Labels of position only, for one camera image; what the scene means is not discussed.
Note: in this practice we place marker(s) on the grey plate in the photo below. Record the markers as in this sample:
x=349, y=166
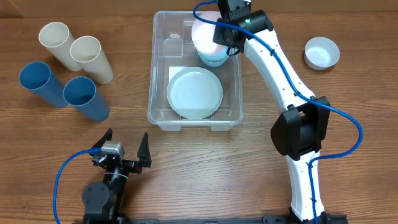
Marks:
x=194, y=93

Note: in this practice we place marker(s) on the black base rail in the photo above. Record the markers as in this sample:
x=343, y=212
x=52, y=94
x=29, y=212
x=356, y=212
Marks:
x=268, y=219

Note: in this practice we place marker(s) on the beige cup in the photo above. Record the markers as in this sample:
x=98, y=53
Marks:
x=57, y=39
x=88, y=52

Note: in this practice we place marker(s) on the light blue bowl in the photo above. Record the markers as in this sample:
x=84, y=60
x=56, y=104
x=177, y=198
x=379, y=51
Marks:
x=213, y=60

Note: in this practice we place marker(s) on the dark blue cup near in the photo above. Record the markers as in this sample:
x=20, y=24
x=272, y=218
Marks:
x=82, y=94

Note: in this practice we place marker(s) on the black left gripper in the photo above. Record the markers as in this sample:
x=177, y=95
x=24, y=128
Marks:
x=143, y=154

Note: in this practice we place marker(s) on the grey bowl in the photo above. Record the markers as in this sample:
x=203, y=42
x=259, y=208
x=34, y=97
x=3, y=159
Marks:
x=321, y=53

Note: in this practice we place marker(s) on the beige cup right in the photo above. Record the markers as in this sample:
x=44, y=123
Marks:
x=88, y=52

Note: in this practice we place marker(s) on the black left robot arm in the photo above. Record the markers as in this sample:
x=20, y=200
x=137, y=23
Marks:
x=103, y=199

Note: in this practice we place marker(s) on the beige cup left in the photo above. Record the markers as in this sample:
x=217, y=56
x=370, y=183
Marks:
x=57, y=39

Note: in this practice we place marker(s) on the pink bowl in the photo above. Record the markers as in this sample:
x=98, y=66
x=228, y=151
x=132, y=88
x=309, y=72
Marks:
x=202, y=38

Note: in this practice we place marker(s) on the clear plastic storage bin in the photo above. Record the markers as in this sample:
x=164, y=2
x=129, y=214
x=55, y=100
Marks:
x=172, y=51

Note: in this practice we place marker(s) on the dark blue cup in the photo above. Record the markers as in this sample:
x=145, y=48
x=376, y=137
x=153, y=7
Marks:
x=38, y=78
x=82, y=94

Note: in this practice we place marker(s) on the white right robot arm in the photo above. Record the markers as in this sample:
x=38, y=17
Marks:
x=303, y=120

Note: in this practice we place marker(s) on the dark blue cup far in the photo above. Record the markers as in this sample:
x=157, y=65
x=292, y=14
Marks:
x=38, y=78

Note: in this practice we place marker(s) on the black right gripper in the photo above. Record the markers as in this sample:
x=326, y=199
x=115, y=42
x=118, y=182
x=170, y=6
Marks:
x=218, y=35

